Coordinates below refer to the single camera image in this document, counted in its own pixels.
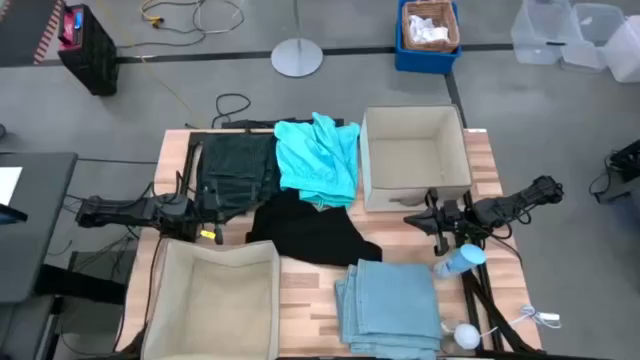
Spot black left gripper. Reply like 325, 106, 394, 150
192, 194, 243, 227

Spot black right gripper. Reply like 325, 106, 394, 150
403, 198, 471, 237

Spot dark jeans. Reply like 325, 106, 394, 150
196, 132, 282, 224

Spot light blue towel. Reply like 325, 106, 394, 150
333, 258, 444, 360

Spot turquoise shirt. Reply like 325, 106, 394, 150
273, 111, 362, 211

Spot light blue cylindrical bottle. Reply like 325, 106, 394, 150
432, 243, 488, 280

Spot black garment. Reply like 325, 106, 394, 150
245, 188, 384, 268

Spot white ball lamp silver base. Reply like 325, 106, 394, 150
439, 317, 482, 351

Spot blue plastic crate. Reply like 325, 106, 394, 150
394, 0, 463, 76

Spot silver floor stand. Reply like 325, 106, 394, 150
270, 0, 325, 79

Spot white crumpled cloth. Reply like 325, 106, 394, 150
408, 14, 450, 44

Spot black desk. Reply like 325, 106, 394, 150
0, 151, 79, 305

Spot brown wicker basket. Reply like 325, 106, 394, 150
401, 0, 461, 54

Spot black crate with red device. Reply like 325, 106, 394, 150
56, 3, 121, 98

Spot dark tablet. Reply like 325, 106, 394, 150
0, 203, 29, 227

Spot white paper sheet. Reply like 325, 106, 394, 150
0, 166, 24, 207

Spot clear plastic bin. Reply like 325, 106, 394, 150
510, 0, 577, 67
603, 14, 640, 84
558, 3, 627, 74

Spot dark floor mat striped edge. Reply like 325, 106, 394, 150
0, 0, 65, 67

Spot beige fabric box with handle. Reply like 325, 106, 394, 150
359, 104, 474, 213

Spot black aluminium table frame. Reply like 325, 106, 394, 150
177, 118, 544, 360

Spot black looped floor cable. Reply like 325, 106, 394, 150
211, 92, 252, 130

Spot white cable with adapter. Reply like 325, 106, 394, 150
478, 303, 563, 341

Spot grey floor cable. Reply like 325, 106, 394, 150
191, 0, 246, 36

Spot yellow floor cable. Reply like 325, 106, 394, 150
96, 0, 204, 129

